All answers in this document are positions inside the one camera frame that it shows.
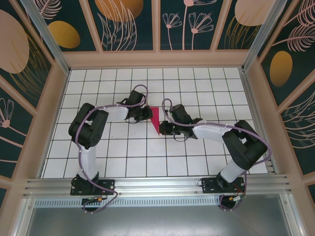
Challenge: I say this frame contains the pink paper sheet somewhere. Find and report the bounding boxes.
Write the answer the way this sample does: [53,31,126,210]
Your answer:
[150,107,160,136]

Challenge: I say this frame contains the grey metal sheet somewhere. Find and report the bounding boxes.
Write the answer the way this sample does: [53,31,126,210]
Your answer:
[24,206,296,236]

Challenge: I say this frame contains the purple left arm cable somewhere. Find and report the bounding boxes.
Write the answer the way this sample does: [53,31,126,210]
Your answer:
[76,85,149,214]

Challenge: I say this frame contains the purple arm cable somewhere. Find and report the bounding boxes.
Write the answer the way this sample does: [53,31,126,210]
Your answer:
[76,85,149,214]
[161,98,272,212]

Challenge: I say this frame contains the aluminium side rail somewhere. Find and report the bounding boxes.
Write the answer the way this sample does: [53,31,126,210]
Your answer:
[240,68,276,174]

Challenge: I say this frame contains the long aluminium base rail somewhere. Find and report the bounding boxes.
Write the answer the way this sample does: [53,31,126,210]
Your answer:
[23,174,292,198]

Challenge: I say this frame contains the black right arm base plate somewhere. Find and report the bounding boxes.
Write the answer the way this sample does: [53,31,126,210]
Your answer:
[201,177,246,195]

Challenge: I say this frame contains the wall panel orange circle leaves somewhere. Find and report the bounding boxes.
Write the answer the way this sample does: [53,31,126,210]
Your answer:
[88,0,154,52]

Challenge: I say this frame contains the wall panel with pink flowers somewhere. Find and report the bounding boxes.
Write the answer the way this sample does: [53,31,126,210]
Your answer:
[159,0,215,51]

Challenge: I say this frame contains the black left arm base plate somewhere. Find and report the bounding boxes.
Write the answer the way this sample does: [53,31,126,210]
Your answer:
[70,178,116,196]

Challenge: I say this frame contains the slotted grey cable tray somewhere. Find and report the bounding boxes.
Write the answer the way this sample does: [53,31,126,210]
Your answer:
[33,198,223,209]

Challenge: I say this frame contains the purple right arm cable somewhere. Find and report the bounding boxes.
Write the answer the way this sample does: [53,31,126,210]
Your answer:
[161,98,272,212]

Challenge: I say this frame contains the wall panel with orange oval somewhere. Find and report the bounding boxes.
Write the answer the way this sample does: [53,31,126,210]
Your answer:
[34,0,97,52]

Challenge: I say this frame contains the aluminium frame post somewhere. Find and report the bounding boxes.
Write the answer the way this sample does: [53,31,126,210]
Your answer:
[241,0,296,73]
[13,196,34,236]
[20,0,71,75]
[280,194,305,236]

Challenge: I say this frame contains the wall panel orange oval fern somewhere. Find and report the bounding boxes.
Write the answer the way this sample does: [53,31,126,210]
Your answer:
[258,0,315,106]

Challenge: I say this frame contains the wall panel beige circle leaves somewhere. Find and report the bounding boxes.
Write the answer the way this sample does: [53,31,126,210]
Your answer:
[216,0,278,50]

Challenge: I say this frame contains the wall panel single pink flower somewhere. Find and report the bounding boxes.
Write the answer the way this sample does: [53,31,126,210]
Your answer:
[0,86,34,177]

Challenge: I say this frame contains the wall panel beige disc gold lines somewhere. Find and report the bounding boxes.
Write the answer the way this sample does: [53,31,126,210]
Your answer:
[0,0,54,110]

